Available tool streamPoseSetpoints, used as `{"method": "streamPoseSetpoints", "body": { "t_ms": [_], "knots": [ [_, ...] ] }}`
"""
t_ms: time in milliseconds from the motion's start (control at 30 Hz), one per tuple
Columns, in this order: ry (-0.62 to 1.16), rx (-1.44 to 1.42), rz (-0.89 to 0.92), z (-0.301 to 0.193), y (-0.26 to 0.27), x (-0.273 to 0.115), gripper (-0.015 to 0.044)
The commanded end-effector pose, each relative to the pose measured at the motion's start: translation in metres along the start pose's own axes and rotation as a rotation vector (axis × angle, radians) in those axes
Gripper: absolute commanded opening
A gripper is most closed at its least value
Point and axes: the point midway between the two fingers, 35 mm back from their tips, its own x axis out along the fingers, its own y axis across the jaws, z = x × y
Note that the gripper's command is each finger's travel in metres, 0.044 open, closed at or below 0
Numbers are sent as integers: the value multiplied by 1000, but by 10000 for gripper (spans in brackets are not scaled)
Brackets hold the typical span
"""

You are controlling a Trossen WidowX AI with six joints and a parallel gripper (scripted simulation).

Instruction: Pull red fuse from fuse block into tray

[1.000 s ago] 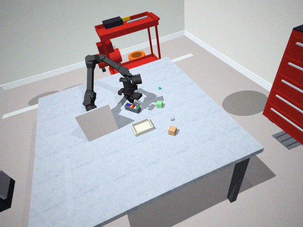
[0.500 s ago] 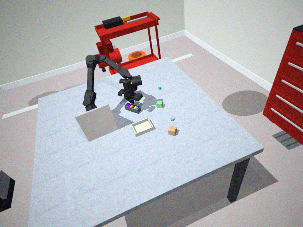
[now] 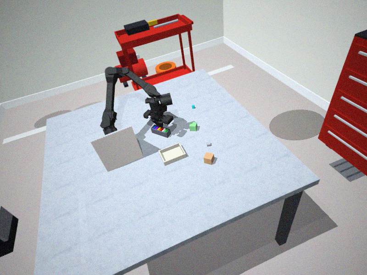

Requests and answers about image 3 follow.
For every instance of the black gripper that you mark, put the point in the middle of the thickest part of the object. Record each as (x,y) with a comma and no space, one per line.
(157,117)

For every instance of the green cube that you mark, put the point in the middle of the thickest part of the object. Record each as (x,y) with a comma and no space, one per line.
(193,126)

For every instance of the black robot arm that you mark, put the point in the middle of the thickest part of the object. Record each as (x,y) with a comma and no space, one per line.
(111,75)

